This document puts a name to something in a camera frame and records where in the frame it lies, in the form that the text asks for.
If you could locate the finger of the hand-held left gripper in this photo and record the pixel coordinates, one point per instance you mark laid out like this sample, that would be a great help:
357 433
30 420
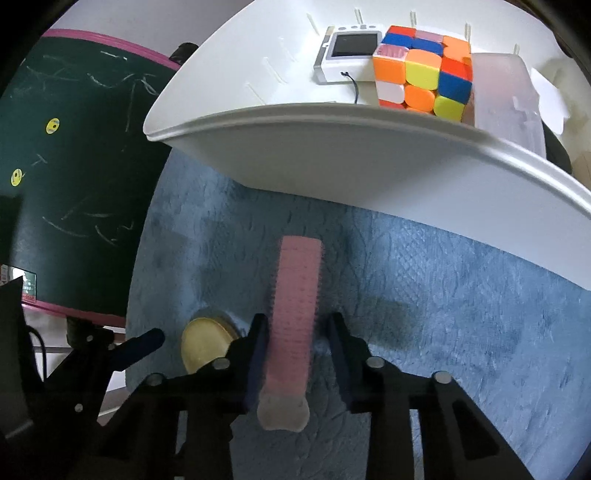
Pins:
138 344

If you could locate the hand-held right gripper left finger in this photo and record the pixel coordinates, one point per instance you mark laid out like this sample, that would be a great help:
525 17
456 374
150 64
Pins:
256 360

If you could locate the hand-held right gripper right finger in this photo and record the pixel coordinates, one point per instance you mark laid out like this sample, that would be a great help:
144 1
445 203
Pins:
339 355

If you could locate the pink hair roller clip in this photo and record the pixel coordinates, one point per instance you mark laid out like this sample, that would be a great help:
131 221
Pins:
295 300

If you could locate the clear plastic box blue label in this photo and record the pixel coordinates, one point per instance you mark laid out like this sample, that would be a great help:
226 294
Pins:
503 97

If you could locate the white paper napkin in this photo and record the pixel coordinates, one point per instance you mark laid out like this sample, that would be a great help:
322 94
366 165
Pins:
551 92

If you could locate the round gold tape measure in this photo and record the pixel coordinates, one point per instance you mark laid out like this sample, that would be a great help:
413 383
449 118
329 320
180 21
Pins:
203 341

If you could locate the blue fluffy mat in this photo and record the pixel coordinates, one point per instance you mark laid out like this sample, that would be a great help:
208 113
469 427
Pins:
461 323

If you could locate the round yellow sticker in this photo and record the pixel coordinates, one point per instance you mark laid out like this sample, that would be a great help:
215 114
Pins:
17 177
53 125

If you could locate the multicoloured puzzle cube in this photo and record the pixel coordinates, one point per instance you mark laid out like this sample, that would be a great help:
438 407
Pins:
420 69

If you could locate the green chalkboard pink frame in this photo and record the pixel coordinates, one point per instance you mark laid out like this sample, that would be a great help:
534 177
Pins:
69 184

